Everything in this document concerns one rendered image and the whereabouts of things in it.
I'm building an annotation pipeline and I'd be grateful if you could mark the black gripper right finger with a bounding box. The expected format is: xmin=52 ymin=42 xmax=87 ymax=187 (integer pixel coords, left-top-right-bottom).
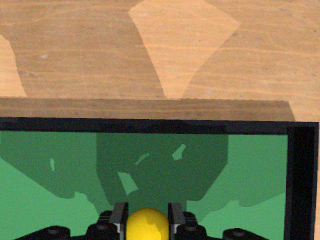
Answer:
xmin=168 ymin=203 xmax=269 ymax=240

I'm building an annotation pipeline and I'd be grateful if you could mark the yellow ball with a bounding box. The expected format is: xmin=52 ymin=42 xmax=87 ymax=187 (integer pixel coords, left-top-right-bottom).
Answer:
xmin=126 ymin=207 xmax=169 ymax=240

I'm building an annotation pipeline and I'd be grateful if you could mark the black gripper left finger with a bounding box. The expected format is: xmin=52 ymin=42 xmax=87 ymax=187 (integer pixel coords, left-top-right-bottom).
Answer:
xmin=14 ymin=202 xmax=128 ymax=240

